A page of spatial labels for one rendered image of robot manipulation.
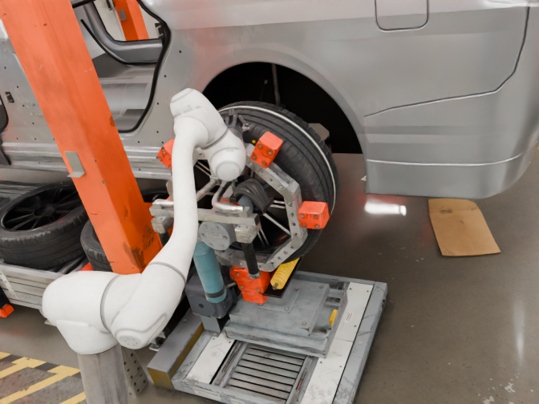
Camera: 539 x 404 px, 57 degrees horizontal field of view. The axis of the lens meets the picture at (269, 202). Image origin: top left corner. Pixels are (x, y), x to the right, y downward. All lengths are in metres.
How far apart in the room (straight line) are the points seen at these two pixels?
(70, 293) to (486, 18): 1.40
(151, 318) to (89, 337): 0.18
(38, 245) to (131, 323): 1.97
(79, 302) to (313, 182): 0.93
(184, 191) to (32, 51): 0.79
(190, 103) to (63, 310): 0.62
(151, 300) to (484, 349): 1.69
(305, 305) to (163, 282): 1.28
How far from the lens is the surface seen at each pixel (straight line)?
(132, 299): 1.13
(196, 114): 1.40
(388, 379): 2.33
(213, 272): 1.98
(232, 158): 1.43
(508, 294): 2.73
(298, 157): 1.76
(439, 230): 3.09
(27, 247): 3.06
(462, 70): 1.79
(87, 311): 1.19
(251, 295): 2.13
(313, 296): 2.38
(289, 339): 2.29
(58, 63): 1.81
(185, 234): 1.25
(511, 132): 1.90
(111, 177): 1.96
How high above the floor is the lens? 1.84
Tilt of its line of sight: 31 degrees down
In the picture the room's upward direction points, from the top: 12 degrees counter-clockwise
